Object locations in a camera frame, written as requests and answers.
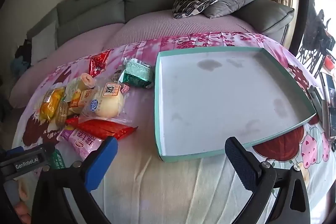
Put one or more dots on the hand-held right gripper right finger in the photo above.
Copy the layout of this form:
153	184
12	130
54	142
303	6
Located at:
240	161

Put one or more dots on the teal cloth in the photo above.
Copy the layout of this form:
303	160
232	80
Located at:
17	66

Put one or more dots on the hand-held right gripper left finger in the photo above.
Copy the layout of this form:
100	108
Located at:
102	161

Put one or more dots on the printed pink blanket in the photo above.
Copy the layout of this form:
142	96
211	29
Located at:
157	187

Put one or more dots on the brown cookie packet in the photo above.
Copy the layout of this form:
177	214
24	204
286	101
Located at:
62	113

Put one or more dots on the black metal chair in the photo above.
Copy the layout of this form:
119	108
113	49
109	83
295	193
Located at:
317	37

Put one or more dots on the grey pillow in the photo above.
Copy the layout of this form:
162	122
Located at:
236	1

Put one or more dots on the yellow pudding cup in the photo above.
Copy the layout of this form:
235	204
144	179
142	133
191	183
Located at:
85	81

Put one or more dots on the dark clothes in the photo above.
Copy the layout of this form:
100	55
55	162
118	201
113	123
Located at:
25	52

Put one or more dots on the teal shallow cardboard box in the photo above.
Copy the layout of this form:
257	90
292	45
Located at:
223	98

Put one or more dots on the person's left hand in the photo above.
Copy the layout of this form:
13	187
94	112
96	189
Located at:
23	195

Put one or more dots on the dark window frame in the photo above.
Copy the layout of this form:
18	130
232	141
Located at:
302	3

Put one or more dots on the green foil packet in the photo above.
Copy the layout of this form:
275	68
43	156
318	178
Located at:
136	73

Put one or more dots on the orange cake packet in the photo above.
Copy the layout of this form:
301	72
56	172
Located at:
51	103

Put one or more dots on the long plain red packet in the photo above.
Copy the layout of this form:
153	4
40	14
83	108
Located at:
99	129

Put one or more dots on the red packet with white print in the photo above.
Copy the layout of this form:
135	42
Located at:
98	62

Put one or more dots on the pale green white packet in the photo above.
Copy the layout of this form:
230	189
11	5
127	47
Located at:
69	90

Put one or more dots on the pink packet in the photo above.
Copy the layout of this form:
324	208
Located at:
81	144

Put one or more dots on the orange white packet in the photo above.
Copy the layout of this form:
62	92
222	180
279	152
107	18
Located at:
78	102

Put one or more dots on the round bun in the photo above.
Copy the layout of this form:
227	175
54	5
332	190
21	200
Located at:
109	106

